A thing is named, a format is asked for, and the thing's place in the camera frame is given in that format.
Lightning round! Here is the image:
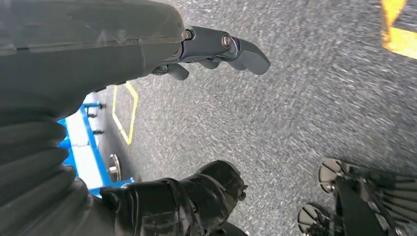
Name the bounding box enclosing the yellow floor tape outline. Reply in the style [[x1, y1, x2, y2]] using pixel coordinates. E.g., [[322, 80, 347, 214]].
[[112, 82, 139, 146]]

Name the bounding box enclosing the blue metal shelf rack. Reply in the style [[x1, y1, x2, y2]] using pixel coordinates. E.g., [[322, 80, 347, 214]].
[[58, 101, 135, 198]]

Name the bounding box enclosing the black robot foot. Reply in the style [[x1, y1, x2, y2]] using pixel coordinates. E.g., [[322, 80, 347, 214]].
[[297, 158, 417, 236]]

